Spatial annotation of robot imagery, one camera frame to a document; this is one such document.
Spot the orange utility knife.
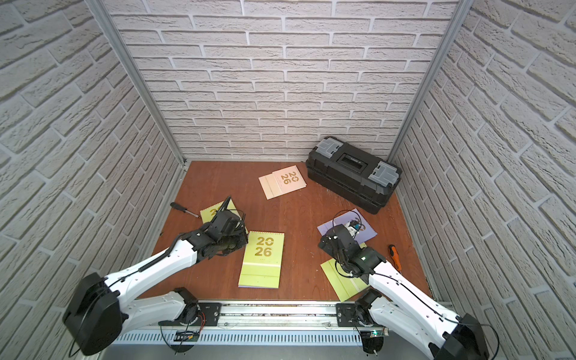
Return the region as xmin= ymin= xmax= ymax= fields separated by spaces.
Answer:
xmin=388 ymin=244 xmax=402 ymax=273

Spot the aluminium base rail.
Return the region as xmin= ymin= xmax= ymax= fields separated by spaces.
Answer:
xmin=115 ymin=301 xmax=362 ymax=347

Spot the black plastic toolbox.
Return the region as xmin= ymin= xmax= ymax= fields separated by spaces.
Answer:
xmin=305 ymin=136 xmax=402 ymax=215

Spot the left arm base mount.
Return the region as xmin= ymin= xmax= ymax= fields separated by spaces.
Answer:
xmin=158 ymin=287 xmax=223 ymax=355

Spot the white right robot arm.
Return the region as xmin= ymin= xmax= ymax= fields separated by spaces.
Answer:
xmin=319 ymin=221 xmax=493 ymax=359

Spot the black handled screwdriver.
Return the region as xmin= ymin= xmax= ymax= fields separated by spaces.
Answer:
xmin=170 ymin=202 xmax=200 ymax=218

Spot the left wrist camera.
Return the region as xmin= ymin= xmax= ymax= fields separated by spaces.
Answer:
xmin=206 ymin=210 xmax=244 ymax=242

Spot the purple 2026 calendar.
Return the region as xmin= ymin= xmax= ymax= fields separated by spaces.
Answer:
xmin=317 ymin=208 xmax=377 ymax=244

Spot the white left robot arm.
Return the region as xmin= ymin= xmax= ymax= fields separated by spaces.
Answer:
xmin=62 ymin=197 xmax=248 ymax=356

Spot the pink 2026 desk calendar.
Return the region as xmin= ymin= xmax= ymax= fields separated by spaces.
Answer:
xmin=259 ymin=165 xmax=307 ymax=200

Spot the green 2026 desk calendar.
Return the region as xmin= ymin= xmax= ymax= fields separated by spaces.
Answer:
xmin=238 ymin=231 xmax=285 ymax=289

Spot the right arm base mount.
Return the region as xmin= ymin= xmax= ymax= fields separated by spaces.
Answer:
xmin=335 ymin=289 xmax=388 ymax=356

